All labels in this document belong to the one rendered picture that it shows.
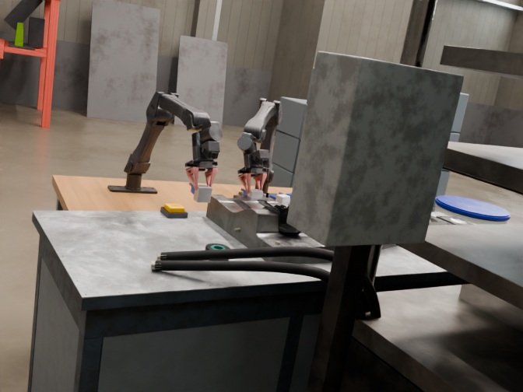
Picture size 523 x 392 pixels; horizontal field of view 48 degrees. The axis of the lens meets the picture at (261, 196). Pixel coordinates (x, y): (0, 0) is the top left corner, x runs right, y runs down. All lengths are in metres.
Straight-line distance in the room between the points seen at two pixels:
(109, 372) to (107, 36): 8.68
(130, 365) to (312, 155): 0.78
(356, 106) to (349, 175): 0.14
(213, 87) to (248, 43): 1.22
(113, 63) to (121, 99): 0.58
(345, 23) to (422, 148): 9.17
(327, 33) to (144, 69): 3.10
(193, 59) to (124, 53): 1.22
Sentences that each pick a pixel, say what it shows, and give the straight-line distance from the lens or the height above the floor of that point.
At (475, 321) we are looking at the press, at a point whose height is 0.78.
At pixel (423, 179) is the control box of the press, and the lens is 1.40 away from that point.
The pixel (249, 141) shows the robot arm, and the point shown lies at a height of 1.11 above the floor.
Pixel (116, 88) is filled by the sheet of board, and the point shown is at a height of 0.50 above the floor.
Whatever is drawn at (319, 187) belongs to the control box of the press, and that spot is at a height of 1.19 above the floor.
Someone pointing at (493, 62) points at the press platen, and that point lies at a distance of 1.52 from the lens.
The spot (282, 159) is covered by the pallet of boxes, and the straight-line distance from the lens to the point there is 5.33.
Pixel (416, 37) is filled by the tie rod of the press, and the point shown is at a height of 1.55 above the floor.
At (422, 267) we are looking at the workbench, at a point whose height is 0.80.
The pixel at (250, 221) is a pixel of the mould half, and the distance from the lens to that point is 2.00.
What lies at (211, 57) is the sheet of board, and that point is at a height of 1.21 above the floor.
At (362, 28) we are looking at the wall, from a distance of 10.68.
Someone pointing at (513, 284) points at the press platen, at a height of 1.04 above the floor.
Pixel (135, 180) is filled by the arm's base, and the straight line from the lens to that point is 2.51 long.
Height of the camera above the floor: 1.45
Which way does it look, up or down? 14 degrees down
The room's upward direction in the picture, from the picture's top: 10 degrees clockwise
